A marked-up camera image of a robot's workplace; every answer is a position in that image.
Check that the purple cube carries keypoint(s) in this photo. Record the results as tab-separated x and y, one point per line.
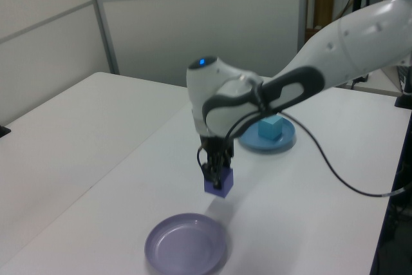
227	183

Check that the blue plate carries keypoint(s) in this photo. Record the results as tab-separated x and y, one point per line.
283	141

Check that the cyan cube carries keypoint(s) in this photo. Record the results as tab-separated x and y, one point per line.
270	127

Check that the purple plate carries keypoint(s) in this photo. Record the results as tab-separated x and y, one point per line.
185	244

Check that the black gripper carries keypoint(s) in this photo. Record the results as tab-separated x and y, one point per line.
215	147

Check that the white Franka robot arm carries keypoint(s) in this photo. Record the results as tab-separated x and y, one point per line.
322	62

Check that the grey partition post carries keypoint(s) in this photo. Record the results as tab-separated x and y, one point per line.
103	20

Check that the black table clamp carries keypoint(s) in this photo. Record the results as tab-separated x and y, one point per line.
4	130

